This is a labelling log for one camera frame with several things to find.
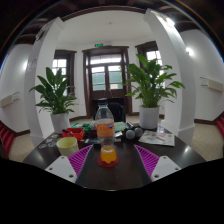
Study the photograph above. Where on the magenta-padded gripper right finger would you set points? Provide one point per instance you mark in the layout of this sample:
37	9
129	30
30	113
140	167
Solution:
161	168

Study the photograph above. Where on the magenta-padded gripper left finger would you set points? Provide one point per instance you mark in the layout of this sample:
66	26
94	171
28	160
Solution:
65	168

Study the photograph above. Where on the clear bottle with orange drink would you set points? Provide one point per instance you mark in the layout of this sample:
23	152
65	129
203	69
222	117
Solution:
106	130

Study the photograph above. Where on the pale yellow cup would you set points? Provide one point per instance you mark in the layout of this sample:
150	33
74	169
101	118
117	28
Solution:
67	146

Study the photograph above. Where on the round printed sticker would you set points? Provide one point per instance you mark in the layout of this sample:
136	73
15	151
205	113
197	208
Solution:
55	136
52	144
42	146

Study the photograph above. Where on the printed paper leaflet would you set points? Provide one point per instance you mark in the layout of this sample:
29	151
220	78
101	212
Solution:
156	137

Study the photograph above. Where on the red plastic box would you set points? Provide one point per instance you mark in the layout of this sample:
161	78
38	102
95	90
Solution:
75	133

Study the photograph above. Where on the black flat device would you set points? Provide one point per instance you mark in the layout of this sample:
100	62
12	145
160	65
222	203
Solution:
91	141

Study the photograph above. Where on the green printed box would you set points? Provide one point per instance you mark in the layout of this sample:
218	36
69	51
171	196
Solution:
79	125

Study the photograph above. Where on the red carpeted staircase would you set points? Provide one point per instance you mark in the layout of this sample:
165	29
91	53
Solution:
220	128
7	138

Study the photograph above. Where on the potted leafy plant white pot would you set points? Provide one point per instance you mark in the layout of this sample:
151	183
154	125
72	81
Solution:
150	83
53	95

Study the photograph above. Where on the dark wooden double door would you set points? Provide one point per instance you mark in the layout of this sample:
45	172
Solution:
106	90

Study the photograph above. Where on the dark-framed window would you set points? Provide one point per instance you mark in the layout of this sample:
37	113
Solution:
60	63
152	55

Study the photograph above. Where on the green exit sign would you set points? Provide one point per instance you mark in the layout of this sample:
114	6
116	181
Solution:
98	45

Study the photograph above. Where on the white wall radiator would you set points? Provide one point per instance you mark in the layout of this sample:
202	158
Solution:
8	100
212	84

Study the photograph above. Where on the glowing wall lamp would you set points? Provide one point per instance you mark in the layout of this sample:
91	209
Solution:
25	65
189	51

